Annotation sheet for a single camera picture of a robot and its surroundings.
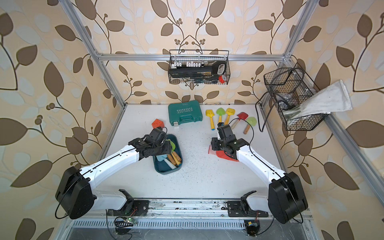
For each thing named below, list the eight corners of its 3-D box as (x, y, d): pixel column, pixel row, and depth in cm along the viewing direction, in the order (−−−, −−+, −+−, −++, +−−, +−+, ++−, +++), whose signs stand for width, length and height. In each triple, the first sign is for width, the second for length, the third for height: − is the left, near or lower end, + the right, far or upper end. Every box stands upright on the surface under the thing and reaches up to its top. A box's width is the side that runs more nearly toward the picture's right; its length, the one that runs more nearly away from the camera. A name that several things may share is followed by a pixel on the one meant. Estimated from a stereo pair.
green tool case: (170, 126, 109) (168, 122, 105) (168, 108, 121) (167, 104, 117) (203, 121, 112) (203, 117, 108) (198, 104, 124) (198, 99, 120)
